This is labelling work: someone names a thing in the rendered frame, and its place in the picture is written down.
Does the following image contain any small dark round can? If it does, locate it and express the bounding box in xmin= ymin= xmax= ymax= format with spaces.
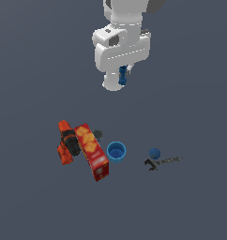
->
xmin=92 ymin=129 xmax=104 ymax=142

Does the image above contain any red cracker box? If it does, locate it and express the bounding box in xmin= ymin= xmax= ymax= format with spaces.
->
xmin=73 ymin=123 xmax=111 ymax=183

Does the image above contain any blue plastic cup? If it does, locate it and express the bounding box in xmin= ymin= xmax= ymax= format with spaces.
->
xmin=106 ymin=141 xmax=128 ymax=164

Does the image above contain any orange and black power drill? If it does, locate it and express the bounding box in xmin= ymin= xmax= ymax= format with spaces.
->
xmin=56 ymin=119 xmax=82 ymax=166

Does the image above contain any blue cylindrical peg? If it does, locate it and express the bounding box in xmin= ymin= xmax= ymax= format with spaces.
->
xmin=117 ymin=65 xmax=129 ymax=86

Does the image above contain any small blue ball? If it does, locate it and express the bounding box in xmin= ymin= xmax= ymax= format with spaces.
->
xmin=148 ymin=147 xmax=161 ymax=160

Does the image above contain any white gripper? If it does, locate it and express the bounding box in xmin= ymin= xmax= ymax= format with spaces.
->
xmin=101 ymin=64 xmax=133 ymax=93

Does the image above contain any dark metal adjustable wrench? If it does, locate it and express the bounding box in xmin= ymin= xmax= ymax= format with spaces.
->
xmin=144 ymin=155 xmax=184 ymax=173

